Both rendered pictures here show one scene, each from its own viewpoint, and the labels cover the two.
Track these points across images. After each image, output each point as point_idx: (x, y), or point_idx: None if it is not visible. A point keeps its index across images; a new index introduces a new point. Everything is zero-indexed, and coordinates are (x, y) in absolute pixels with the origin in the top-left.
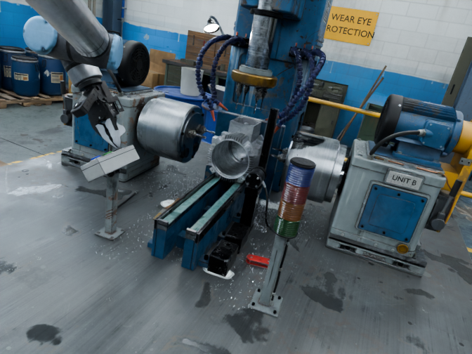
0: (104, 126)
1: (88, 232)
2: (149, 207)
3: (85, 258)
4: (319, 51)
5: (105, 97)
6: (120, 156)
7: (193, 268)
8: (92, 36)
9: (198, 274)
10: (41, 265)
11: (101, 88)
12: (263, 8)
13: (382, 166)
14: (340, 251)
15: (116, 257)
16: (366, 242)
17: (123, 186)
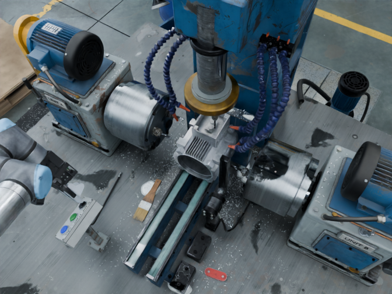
0: (64, 192)
1: (82, 242)
2: (131, 197)
3: (81, 276)
4: (284, 79)
5: (56, 167)
6: (83, 220)
7: (159, 287)
8: (11, 223)
9: (163, 292)
10: (54, 287)
11: (50, 161)
12: (202, 44)
13: (335, 227)
14: (298, 251)
15: (103, 273)
16: (321, 255)
17: (109, 164)
